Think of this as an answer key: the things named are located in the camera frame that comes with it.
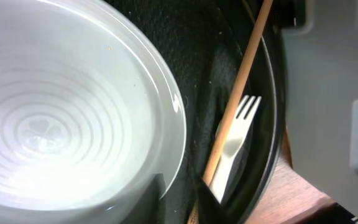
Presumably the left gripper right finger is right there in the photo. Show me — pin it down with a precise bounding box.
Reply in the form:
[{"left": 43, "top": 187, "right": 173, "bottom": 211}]
[{"left": 195, "top": 175, "right": 227, "bottom": 224}]

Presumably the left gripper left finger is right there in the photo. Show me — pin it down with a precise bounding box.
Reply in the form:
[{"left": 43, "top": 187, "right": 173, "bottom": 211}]
[{"left": 121, "top": 174, "right": 165, "bottom": 224}]

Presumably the wooden chopstick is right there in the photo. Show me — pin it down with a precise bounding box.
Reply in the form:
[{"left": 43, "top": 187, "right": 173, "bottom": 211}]
[{"left": 186, "top": 0, "right": 275, "bottom": 224}]

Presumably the grey dishwasher rack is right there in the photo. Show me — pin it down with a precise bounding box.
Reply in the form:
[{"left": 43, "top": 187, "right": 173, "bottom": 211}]
[{"left": 282, "top": 0, "right": 358, "bottom": 217}]

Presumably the grey plate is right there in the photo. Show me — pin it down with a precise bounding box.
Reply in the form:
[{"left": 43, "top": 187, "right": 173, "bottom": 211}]
[{"left": 0, "top": 1, "right": 186, "bottom": 223}]

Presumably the round black tray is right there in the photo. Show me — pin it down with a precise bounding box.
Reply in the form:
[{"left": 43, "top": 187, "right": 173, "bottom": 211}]
[{"left": 111, "top": 0, "right": 285, "bottom": 223}]

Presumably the white plastic fork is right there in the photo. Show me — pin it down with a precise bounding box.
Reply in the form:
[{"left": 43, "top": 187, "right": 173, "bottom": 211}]
[{"left": 209, "top": 95, "right": 262, "bottom": 203}]

